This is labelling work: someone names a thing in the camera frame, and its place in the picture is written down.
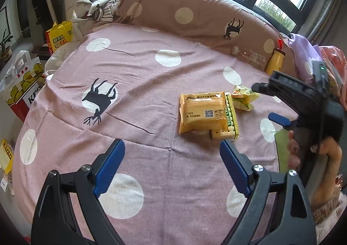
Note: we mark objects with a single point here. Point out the person's right forearm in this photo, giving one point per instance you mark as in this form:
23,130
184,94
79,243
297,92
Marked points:
329,169

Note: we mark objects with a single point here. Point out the green cardboard box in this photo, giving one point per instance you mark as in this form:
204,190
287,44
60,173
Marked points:
282,150

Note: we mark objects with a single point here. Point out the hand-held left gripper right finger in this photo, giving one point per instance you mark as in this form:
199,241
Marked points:
235,169

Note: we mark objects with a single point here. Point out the potted plant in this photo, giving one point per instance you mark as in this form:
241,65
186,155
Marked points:
5,49

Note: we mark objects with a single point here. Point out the green cracker packet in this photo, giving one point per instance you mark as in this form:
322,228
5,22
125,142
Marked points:
233,123

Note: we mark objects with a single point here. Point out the pink dotted bedsheet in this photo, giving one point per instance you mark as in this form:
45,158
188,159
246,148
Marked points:
151,79

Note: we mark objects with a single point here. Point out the striped cloth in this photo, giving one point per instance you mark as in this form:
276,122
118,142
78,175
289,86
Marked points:
107,13

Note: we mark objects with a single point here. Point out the brown dotted deer pillow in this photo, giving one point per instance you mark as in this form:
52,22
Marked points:
189,3

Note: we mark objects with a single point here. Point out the clear plastic bottle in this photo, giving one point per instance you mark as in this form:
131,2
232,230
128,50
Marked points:
252,56

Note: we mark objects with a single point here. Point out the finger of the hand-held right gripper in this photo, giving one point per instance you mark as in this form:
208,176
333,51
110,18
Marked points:
279,119
261,88

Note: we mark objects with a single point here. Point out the pink cloth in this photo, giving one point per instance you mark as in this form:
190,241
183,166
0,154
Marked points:
334,57

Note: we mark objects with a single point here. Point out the red white paper bag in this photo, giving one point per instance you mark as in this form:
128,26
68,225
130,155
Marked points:
21,93

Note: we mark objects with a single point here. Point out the white plastic bag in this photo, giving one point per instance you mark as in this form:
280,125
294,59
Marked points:
59,57

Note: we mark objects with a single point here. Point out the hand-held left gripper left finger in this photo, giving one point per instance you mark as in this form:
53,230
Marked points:
108,169

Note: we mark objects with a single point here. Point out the yellow flat packet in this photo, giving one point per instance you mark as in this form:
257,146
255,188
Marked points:
6,155

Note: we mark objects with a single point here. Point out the person's right hand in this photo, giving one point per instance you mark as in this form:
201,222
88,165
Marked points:
294,150

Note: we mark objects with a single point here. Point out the small yellow green snack packet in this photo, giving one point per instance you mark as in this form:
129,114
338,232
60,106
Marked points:
244,97

